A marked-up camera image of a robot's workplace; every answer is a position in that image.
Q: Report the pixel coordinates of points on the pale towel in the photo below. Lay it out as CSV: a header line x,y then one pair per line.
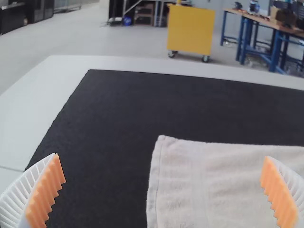
x,y
202,185

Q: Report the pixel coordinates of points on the black mat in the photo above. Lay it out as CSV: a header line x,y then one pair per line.
x,y
118,118

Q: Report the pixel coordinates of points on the blue frame workbench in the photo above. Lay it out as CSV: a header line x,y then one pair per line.
x,y
276,47
223,26

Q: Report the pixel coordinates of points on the yellow wheeled cart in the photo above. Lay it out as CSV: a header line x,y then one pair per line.
x,y
190,31

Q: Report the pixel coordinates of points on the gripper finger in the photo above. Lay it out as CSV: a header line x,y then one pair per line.
x,y
282,190
35,190

